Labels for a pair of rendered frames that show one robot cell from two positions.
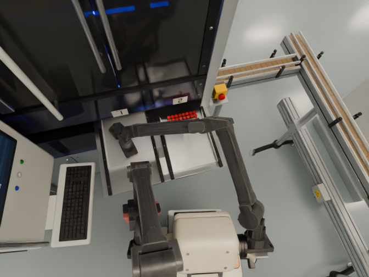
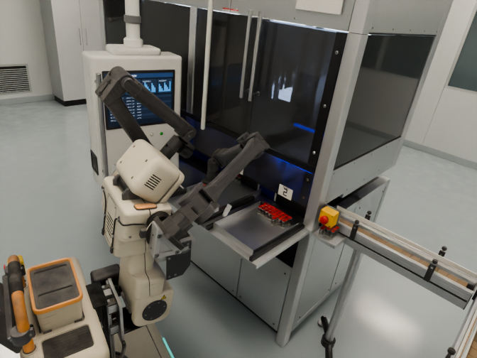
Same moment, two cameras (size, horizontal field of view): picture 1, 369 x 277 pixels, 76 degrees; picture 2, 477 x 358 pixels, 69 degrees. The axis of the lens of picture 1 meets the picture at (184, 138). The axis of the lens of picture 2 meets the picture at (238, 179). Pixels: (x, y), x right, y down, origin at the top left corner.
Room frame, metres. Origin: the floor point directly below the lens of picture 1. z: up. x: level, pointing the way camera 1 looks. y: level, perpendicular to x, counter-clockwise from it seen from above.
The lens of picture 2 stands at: (-0.20, -1.22, 1.87)
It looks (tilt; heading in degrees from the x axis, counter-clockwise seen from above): 28 degrees down; 63
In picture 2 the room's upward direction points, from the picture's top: 7 degrees clockwise
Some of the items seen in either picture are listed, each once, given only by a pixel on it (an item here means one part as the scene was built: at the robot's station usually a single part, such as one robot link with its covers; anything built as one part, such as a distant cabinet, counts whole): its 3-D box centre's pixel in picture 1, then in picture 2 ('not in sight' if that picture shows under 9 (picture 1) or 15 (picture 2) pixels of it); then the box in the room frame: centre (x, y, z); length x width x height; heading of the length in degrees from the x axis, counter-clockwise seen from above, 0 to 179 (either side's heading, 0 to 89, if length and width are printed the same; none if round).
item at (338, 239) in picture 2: (215, 95); (330, 235); (0.88, -0.16, 0.87); 0.14 x 0.13 x 0.02; 22
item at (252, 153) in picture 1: (275, 145); not in sight; (0.94, -0.89, 0.07); 0.50 x 0.08 x 0.14; 112
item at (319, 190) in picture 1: (320, 193); not in sight; (0.43, -1.03, 0.50); 0.12 x 0.05 x 0.09; 22
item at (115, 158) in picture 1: (126, 136); (224, 190); (0.50, 0.33, 0.90); 0.34 x 0.26 x 0.04; 22
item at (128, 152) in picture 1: (127, 145); (212, 175); (0.40, 0.28, 1.03); 0.10 x 0.07 x 0.07; 37
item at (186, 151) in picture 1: (188, 139); (256, 225); (0.53, -0.02, 0.90); 0.34 x 0.26 x 0.04; 22
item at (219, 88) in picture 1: (219, 90); (329, 216); (0.84, -0.17, 1.00); 0.08 x 0.07 x 0.07; 22
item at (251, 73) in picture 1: (250, 71); (394, 246); (1.08, -0.38, 0.92); 0.69 x 0.16 x 0.16; 112
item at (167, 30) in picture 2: not in sight; (164, 55); (0.32, 1.05, 1.51); 0.49 x 0.01 x 0.59; 112
